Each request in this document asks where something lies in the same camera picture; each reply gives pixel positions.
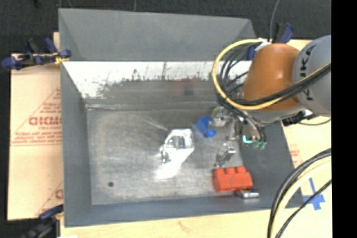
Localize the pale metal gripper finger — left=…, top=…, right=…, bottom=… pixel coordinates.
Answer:
left=221, top=144, right=238, bottom=163
left=214, top=143, right=229, bottom=168

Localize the clear glass object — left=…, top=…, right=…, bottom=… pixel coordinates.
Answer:
left=158, top=128, right=196, bottom=165

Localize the brown cardboard board red print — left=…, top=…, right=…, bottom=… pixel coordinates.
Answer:
left=6, top=32, right=65, bottom=221

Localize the small silver metal object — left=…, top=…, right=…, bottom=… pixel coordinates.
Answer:
left=235, top=188, right=260, bottom=199

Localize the grey metal bin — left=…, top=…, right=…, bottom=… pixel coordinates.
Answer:
left=57, top=8, right=303, bottom=227

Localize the orange-red toy brick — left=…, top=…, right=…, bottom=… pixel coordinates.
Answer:
left=213, top=166, right=254, bottom=193

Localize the blue plastic clip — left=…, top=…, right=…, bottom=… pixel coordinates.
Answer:
left=195, top=115, right=217, bottom=139

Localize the black cylinder on white bracket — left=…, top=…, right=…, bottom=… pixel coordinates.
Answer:
left=281, top=109, right=315, bottom=127

